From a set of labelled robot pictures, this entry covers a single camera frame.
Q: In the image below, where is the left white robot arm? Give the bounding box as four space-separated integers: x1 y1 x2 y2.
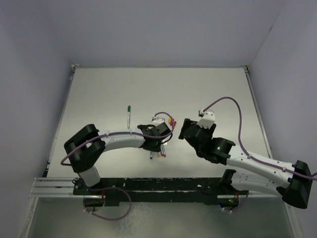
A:
64 122 172 194

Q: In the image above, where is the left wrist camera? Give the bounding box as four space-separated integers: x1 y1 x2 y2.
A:
150 116 165 126

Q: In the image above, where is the green marker pen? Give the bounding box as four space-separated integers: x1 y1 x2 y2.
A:
127 105 131 129

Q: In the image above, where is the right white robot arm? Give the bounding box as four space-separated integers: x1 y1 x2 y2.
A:
179 119 313 209

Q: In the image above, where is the aluminium frame rail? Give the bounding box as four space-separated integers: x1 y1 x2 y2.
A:
30 178 74 198

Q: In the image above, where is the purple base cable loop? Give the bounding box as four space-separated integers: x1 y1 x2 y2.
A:
83 186 133 221

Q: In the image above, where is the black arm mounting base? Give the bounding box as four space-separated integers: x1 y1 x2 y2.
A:
72 178 247 207

